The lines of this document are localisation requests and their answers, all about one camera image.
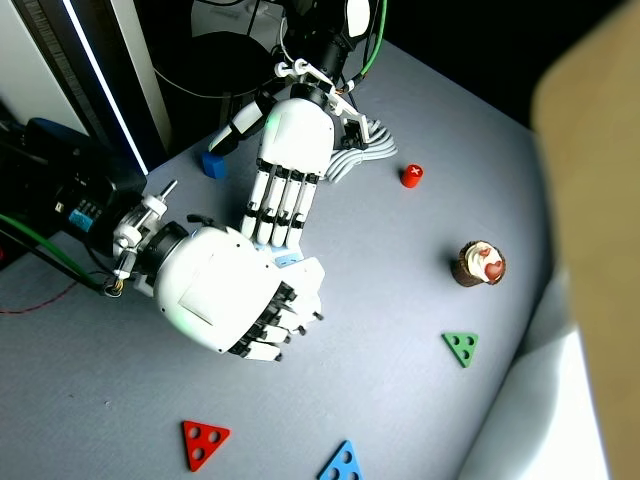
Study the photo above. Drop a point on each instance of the white flat panel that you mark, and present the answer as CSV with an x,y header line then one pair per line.
x,y
30,60

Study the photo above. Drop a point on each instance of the red triangle with three holes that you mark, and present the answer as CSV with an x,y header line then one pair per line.
x,y
204,442

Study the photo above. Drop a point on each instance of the blue hexagonal block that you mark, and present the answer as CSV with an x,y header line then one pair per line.
x,y
215,167

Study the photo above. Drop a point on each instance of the white rounded surface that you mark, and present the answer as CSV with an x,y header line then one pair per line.
x,y
550,400

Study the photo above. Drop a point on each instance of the green triangle with three holes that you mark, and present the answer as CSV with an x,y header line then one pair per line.
x,y
462,346

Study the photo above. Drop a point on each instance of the grey table cloth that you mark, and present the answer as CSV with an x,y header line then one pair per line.
x,y
375,300

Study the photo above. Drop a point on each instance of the toy cupcake with red heart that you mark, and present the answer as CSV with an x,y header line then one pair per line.
x,y
475,270

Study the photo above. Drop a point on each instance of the blurred beige panel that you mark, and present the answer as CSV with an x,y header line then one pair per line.
x,y
600,200

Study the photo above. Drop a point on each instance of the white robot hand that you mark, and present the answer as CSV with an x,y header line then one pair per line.
x,y
295,135
210,280

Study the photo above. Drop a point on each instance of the white upright post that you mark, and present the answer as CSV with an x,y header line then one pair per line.
x,y
142,75

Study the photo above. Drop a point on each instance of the blue triangle with three holes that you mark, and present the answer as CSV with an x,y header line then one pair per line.
x,y
344,466

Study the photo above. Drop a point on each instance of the white device housing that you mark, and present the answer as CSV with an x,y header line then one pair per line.
x,y
220,20

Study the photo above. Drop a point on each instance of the black round object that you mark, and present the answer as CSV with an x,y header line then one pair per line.
x,y
210,65

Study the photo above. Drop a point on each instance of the white power strip blue sockets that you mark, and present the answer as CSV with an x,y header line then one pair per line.
x,y
289,260

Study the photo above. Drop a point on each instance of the black panel with light strip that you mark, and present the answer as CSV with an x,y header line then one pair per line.
x,y
105,100

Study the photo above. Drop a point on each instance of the red cylinder with white cross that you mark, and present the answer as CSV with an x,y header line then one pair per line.
x,y
411,177

